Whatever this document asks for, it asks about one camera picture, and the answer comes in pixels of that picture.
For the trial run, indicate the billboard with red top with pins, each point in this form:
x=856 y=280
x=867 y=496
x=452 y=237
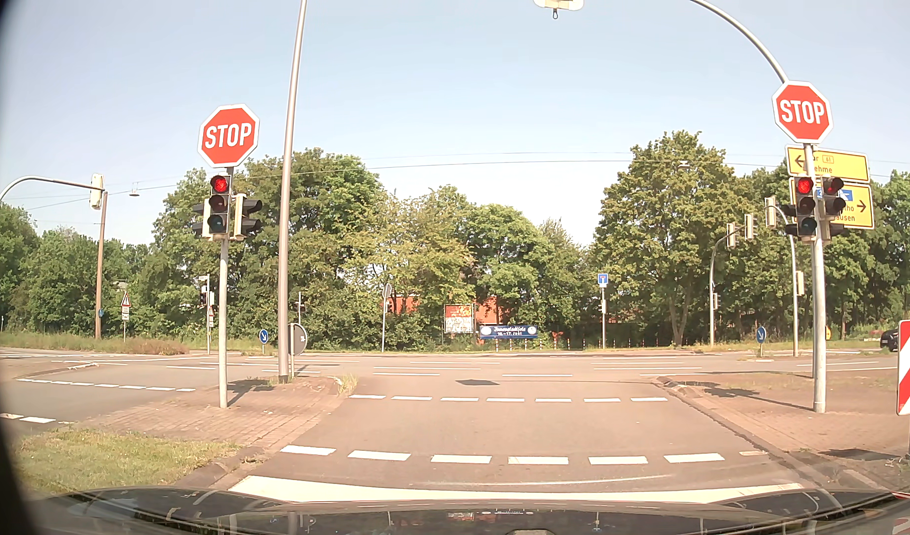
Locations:
x=458 y=319

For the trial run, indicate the grass verge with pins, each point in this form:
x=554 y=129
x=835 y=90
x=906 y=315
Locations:
x=83 y=342

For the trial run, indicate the dark blue banner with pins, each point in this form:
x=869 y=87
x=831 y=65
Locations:
x=508 y=331

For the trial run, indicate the blue round arrow sign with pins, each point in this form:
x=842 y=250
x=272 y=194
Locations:
x=761 y=336
x=264 y=338

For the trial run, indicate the triangular warning sign on post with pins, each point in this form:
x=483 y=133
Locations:
x=125 y=306

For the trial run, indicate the road markings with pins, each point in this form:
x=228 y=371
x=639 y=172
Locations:
x=462 y=459

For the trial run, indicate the blue square sign on post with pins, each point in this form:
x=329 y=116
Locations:
x=603 y=304

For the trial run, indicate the paved traffic island with grass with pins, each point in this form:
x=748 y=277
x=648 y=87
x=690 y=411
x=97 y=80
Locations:
x=202 y=416

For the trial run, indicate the row of green trees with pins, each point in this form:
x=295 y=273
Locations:
x=425 y=260

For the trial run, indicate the traffic light with stop sign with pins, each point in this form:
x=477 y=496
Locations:
x=222 y=297

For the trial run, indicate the grey asphalt road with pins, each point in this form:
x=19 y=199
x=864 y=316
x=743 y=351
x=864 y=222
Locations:
x=499 y=427

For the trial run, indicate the tall grey lamp post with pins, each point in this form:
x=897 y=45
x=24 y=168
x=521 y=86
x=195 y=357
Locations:
x=284 y=223

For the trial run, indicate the sign on post from behind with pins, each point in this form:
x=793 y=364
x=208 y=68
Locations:
x=385 y=312

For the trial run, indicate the dark car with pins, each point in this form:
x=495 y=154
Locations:
x=890 y=339

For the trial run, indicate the car's own bonnet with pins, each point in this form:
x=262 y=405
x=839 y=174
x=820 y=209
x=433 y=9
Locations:
x=455 y=513

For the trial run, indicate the red brick building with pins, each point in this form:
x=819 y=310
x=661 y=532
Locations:
x=492 y=310

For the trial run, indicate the round sign seen from behind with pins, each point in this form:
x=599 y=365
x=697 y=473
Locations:
x=299 y=339

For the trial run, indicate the brown wooden pole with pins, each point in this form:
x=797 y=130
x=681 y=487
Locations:
x=99 y=267

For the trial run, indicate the traffic light with yellow signs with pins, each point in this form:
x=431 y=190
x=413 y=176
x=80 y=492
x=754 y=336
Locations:
x=819 y=312

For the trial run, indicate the traffic light on grey post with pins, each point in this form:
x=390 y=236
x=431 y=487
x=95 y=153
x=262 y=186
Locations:
x=206 y=304

